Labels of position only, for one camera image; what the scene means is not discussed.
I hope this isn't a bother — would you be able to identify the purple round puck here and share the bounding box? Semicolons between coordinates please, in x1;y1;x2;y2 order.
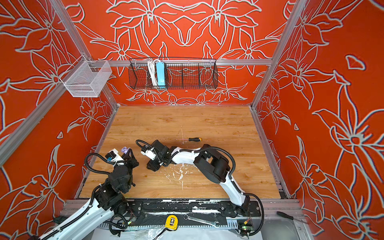
121;147;129;154

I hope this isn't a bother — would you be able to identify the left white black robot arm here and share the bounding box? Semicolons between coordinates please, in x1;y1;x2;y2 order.
30;148;139;240

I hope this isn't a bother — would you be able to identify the silver wrench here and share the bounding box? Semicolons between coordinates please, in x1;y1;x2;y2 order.
183;215;219;228

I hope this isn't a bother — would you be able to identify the yellow tape measure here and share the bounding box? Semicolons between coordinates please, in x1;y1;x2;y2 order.
165;215;179;231

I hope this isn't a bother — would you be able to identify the light blue box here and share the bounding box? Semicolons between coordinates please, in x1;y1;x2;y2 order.
156;62;166;88

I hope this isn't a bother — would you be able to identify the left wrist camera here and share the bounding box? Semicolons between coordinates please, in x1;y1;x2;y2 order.
105;149;124;166

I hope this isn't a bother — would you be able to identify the yellow black handled screwdriver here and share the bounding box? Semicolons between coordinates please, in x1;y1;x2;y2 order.
177;138;202;142

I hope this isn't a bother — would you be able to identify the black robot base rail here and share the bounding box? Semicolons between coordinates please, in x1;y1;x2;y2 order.
125;199;261;230

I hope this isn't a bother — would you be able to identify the black wire wall basket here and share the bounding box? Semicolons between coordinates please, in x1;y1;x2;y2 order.
128;57;219;90

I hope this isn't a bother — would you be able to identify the white coiled cable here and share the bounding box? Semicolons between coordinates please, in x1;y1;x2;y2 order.
147;59;158;88

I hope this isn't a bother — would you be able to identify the clear mesh wall basket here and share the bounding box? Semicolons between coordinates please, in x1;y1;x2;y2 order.
59;56;112;98

